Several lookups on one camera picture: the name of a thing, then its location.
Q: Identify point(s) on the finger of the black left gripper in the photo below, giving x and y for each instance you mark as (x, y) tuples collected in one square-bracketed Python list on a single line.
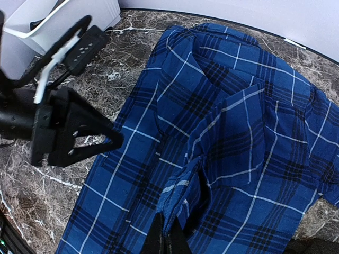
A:
[(81, 130)]

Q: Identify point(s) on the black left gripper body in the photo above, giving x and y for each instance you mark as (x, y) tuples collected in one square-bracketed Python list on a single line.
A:
[(22, 119)]

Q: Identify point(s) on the white tape strip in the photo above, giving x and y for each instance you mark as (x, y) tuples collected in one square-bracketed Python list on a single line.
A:
[(294, 43)]

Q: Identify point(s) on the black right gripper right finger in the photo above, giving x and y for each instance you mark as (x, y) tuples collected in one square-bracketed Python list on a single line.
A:
[(176, 242)]

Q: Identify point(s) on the white plastic bin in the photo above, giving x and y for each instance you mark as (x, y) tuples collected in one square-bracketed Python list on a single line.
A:
[(32, 27)]

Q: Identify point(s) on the blue plaid long sleeve shirt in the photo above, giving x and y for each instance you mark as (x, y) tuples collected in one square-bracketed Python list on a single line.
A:
[(220, 134)]

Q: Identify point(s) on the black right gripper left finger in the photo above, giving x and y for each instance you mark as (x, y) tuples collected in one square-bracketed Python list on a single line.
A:
[(155, 241)]

